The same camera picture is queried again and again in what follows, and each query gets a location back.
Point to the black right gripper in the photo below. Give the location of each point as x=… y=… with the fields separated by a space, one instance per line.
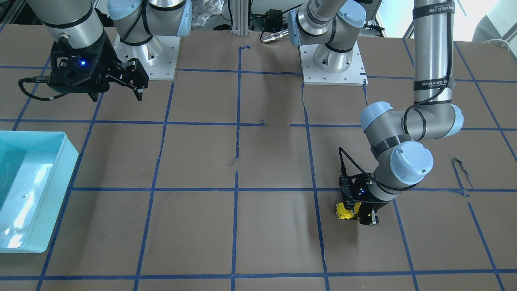
x=108 y=55

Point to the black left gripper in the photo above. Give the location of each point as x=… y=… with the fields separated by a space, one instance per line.
x=372 y=206

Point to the yellow beetle toy car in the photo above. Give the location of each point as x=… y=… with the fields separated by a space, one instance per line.
x=343 y=213

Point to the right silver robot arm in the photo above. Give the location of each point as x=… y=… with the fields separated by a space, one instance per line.
x=137 y=22

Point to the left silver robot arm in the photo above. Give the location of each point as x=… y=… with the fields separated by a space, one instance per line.
x=326 y=32

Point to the teal plastic storage bin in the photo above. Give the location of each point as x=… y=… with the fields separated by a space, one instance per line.
x=36 y=168

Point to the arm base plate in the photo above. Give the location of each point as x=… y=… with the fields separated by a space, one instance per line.
x=322 y=66
x=158 y=57

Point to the aluminium frame post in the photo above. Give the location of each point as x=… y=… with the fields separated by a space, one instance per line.
x=240 y=12

